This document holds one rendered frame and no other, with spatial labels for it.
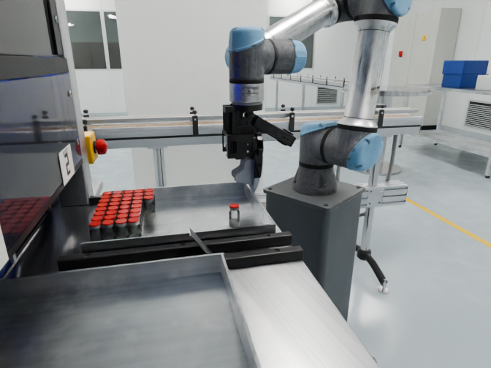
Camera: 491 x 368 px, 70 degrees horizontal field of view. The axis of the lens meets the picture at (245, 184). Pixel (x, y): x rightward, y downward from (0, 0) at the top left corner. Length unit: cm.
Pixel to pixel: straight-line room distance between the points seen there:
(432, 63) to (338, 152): 619
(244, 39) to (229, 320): 52
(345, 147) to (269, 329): 68
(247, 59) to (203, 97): 149
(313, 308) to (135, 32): 192
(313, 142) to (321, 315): 71
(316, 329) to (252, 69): 50
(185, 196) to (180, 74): 140
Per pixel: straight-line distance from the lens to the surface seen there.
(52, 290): 60
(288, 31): 100
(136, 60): 221
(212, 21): 224
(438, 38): 722
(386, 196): 214
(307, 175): 116
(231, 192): 90
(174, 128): 162
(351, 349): 48
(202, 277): 58
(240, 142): 77
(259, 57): 76
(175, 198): 89
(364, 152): 104
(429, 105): 729
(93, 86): 887
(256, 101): 76
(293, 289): 55
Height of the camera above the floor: 120
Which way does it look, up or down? 19 degrees down
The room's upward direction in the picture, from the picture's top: straight up
